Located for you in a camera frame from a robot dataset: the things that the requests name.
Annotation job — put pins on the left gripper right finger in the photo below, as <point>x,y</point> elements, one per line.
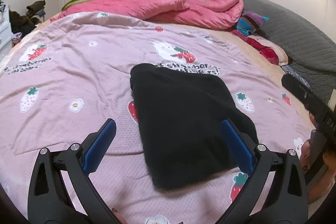
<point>240,145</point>

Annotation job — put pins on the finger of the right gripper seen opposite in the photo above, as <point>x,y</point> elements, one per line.
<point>324,117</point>

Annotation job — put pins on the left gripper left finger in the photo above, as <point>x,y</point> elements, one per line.
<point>96,144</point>

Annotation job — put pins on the black garment with white lettering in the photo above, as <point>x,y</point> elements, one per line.
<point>179,118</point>

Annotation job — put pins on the dark clothes pile on floor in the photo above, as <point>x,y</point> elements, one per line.
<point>24,24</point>

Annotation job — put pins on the right hand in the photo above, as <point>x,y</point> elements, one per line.
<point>318,163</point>

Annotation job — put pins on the dark floral pillow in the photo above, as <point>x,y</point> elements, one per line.
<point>289,70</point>

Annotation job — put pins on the grey quilted headboard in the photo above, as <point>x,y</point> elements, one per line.
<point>311,51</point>

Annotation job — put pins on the pink strawberry print bedsheet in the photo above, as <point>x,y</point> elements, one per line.
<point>65,80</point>

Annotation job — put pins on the red and beige pillow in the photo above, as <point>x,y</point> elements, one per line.
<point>269,50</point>

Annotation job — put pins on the beige bed sheet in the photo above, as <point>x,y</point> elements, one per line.
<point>274,72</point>

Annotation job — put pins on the striped colourful pillow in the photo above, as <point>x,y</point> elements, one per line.
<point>249,22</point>

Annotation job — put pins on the white drawer cabinet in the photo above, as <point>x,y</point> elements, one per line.
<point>5,32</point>

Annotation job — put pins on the pink quilted comforter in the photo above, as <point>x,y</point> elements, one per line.
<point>212,14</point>

